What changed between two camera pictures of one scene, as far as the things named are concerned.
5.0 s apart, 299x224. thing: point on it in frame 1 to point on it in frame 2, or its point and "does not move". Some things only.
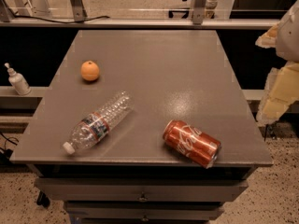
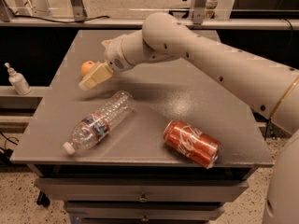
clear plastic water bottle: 95,125 does not move
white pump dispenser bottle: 18,81 does not move
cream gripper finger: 281,91 to 99,71
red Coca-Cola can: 196,146 does not move
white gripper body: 290,36 to 114,54
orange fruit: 90,70 does not move
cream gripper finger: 268,39 to 106,43
